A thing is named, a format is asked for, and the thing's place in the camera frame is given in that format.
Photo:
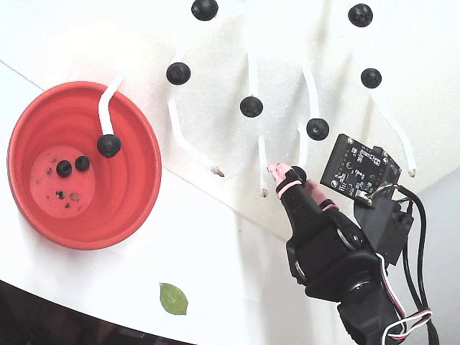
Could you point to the white foam board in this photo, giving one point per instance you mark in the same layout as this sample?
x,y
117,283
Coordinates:
x,y
223,54

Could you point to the red collapsible silicone cup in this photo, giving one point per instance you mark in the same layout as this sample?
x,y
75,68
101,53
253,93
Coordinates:
x,y
46,118

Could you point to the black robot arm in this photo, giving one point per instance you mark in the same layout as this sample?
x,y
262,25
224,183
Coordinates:
x,y
366,316

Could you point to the green leaf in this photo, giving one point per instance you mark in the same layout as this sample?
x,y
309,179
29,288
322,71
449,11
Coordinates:
x,y
173,299

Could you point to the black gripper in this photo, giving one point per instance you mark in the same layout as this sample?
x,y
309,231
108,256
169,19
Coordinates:
x,y
320,247

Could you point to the dark blueberry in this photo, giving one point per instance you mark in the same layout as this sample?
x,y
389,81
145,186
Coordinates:
x,y
251,106
317,129
300,173
360,15
109,145
205,9
82,163
64,168
371,78
178,73

